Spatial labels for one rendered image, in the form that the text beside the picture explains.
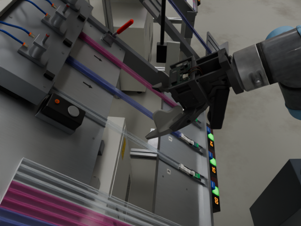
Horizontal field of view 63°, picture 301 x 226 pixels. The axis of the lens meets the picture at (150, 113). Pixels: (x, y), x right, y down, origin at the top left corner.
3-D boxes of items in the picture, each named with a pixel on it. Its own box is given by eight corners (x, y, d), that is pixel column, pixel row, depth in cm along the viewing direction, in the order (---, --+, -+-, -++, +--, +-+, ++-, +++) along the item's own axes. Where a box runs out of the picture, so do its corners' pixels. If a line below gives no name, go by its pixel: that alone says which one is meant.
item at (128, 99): (195, 145, 83) (198, 143, 82) (195, 148, 82) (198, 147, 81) (59, 52, 59) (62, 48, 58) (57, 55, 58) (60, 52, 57)
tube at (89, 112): (195, 175, 75) (198, 174, 75) (195, 179, 75) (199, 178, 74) (41, 82, 52) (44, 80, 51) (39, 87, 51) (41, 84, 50)
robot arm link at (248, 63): (263, 66, 47) (273, 96, 42) (239, 75, 50) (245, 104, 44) (251, 35, 43) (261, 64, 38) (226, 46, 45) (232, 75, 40)
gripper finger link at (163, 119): (132, 124, 47) (168, 91, 47) (148, 141, 50) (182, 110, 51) (138, 132, 44) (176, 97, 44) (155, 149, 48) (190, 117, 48)
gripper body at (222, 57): (166, 66, 50) (225, 40, 44) (185, 93, 55) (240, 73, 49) (164, 92, 45) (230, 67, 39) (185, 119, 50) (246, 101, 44)
